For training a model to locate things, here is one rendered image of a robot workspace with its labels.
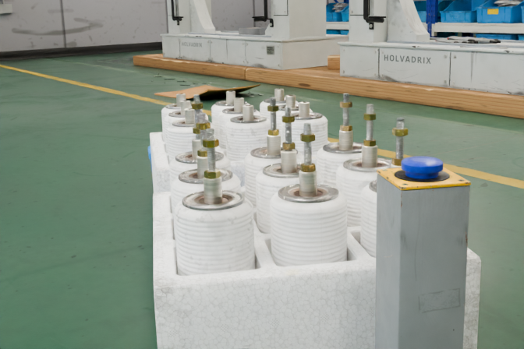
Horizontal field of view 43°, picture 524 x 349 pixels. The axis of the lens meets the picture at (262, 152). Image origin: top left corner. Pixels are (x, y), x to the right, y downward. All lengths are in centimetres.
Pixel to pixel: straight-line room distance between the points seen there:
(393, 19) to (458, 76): 63
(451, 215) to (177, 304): 32
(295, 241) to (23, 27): 643
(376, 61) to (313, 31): 86
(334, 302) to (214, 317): 14
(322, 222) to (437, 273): 18
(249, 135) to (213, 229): 56
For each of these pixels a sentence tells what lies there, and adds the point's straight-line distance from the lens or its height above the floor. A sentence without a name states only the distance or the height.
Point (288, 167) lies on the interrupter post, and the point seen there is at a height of 26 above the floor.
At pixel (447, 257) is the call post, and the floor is 24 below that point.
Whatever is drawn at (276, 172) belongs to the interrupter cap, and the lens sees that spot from 91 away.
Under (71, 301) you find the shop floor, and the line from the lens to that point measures 119.
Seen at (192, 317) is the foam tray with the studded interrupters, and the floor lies 14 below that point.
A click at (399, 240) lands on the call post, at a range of 64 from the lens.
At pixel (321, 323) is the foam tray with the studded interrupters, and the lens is 80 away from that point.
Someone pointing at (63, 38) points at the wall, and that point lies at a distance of 723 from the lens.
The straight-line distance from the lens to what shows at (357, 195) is 93.
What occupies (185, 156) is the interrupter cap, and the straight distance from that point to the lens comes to 103.
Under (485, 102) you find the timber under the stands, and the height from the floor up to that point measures 5.
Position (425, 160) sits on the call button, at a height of 33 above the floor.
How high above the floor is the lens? 48
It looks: 13 degrees down
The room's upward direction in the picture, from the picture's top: 2 degrees counter-clockwise
